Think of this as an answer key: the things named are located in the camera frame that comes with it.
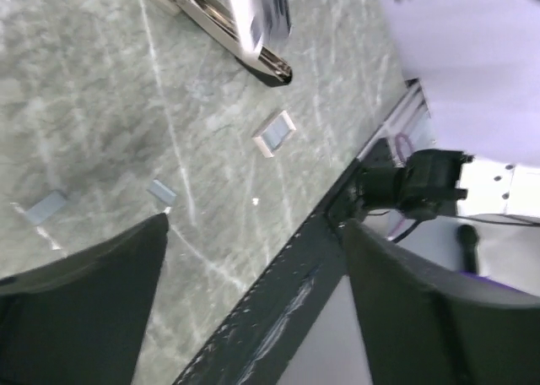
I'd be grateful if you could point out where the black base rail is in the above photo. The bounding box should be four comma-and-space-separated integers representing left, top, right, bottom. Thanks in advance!
175, 138, 393, 385

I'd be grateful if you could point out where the long metal stapler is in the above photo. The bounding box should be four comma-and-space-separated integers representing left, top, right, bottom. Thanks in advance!
150, 0, 293, 88

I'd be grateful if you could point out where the small tray of staples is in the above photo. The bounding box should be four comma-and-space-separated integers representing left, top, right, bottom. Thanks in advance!
252, 111, 296, 158

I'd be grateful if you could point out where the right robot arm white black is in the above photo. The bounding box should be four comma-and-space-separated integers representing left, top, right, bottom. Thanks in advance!
355, 0, 539, 221

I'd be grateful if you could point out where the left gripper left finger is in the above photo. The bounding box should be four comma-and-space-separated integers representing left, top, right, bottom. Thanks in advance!
1, 214, 169, 384

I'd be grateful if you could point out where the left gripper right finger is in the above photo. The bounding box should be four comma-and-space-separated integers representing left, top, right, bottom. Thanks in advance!
343, 220, 539, 384

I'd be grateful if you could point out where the loose staple strip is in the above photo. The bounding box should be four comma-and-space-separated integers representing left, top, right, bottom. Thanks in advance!
24, 191, 67, 226
148, 179, 176, 207

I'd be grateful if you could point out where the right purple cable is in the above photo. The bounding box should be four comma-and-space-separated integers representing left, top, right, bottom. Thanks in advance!
386, 132, 417, 241

